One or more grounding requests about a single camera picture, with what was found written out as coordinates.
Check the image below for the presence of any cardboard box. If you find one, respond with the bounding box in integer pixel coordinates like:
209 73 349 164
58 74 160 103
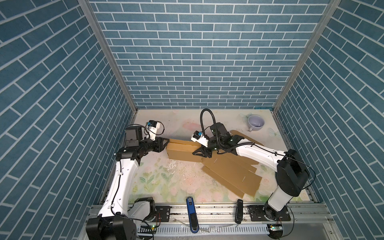
166 139 202 163

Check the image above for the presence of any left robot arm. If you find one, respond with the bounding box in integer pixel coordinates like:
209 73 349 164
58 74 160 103
86 120 170 240

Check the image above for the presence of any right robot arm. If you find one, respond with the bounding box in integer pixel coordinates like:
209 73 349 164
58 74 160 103
191 131 310 221

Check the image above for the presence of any lavender ceramic cup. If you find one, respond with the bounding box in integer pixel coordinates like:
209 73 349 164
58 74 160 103
248 115 265 132

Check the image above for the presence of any blue black handheld tool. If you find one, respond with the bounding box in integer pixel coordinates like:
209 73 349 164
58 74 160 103
186 197 200 234

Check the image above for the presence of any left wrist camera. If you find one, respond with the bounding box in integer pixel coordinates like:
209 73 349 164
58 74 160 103
147 120 161 141

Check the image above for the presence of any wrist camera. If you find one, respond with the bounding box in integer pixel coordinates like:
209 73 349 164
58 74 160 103
191 131 209 148
147 120 161 141

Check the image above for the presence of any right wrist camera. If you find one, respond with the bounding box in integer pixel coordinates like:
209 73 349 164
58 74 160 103
191 131 209 148

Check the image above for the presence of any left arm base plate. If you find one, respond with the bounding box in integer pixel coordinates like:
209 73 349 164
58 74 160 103
150 206 171 225

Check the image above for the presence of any aluminium front rail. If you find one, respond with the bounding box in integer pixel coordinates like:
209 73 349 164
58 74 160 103
86 202 334 226

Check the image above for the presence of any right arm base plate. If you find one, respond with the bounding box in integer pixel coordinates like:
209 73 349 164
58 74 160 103
247 204 291 222

